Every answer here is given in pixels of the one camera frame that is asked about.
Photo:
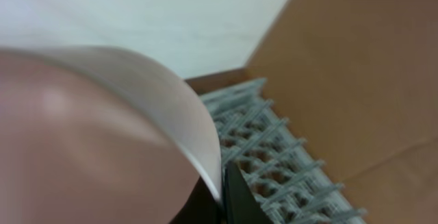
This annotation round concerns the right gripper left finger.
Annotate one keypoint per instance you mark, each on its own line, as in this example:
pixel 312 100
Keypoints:
pixel 200 208

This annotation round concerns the pink bowl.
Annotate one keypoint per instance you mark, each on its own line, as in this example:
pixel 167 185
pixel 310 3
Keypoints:
pixel 101 135

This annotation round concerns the grey dishwasher rack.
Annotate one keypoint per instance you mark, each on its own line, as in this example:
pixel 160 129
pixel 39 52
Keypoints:
pixel 287 183

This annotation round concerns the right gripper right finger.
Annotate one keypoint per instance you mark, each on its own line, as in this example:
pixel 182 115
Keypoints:
pixel 240 205

